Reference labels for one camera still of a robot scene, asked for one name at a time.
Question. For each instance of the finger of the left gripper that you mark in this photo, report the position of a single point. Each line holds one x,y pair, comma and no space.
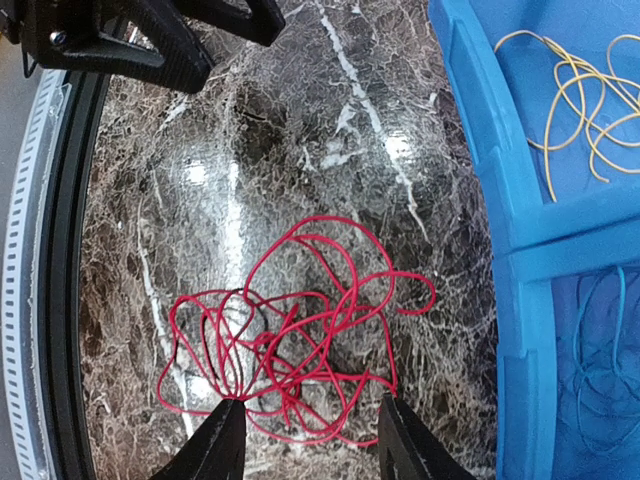
70,35
261,24

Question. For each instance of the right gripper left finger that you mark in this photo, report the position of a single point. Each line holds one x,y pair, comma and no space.
215,451

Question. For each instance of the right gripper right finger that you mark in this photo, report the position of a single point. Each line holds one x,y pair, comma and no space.
408,450

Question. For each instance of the blue three-compartment plastic bin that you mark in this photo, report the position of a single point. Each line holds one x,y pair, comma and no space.
543,90

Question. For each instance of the black front rail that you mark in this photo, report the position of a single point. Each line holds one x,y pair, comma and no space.
58,275

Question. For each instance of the white slotted cable duct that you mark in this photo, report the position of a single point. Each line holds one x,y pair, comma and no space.
21,363

